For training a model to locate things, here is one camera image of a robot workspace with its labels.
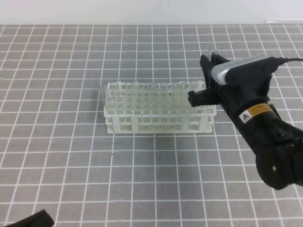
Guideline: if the dark object bottom left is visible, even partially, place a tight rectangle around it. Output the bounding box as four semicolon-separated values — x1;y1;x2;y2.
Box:
5;210;54;227

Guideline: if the grey checkered tablecloth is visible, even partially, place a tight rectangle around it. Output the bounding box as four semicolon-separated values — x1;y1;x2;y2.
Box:
0;24;303;227

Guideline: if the clear test tube in rack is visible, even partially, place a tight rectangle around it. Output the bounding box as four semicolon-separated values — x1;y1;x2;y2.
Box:
179;82;188;114
133;81;142;114
99;84;107;109
170;83;179;115
189;81;198;92
110;82;123;115
160;82;168;114
150;83;159;114

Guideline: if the clear glass test tube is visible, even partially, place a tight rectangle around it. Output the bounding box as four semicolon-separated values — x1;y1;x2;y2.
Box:
208;49;218;61

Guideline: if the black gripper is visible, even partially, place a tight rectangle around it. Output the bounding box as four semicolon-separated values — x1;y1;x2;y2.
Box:
188;53;303;151

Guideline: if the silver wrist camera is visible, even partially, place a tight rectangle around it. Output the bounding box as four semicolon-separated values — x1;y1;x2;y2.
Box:
211;55;285;85

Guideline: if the white plastic test tube rack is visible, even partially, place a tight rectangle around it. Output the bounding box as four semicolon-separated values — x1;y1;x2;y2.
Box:
104;81;216;134

